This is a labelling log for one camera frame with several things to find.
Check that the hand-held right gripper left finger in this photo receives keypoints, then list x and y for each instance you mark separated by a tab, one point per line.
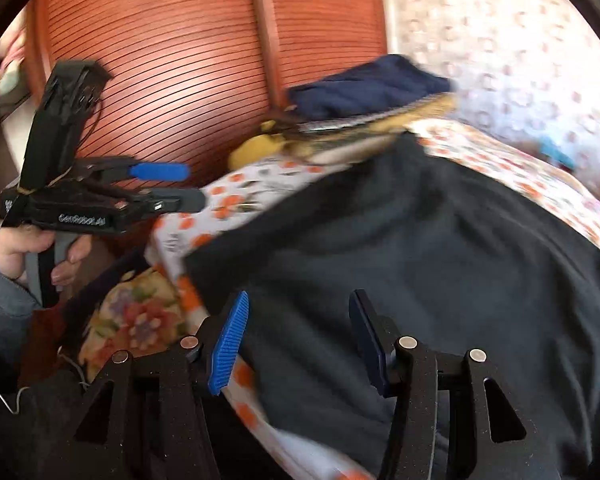
230	342

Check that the floral yellow blanket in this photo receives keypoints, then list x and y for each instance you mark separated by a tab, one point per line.
135	315

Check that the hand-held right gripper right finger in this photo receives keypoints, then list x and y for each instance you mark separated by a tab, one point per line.
367	345

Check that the person's left forearm grey sleeve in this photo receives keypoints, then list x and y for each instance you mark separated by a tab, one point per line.
0	305

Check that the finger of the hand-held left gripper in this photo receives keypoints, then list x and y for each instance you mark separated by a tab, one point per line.
162	171
180	201

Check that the gold patterned folded cloth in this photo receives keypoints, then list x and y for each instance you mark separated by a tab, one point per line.
432	105

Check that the black t-shirt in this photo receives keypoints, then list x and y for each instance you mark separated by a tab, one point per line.
405	240

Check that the navy folded garment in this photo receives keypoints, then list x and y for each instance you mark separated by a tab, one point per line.
370	85

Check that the small teal object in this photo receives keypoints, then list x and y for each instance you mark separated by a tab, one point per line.
557	152

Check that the circle-patterned white curtain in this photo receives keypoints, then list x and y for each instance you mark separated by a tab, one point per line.
505	35

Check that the yellow cloth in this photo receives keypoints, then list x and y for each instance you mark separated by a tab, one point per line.
255	147

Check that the orange-print bed sheet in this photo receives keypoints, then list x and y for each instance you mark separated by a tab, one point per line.
480	155

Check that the person's left hand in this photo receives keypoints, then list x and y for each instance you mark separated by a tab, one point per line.
12	250

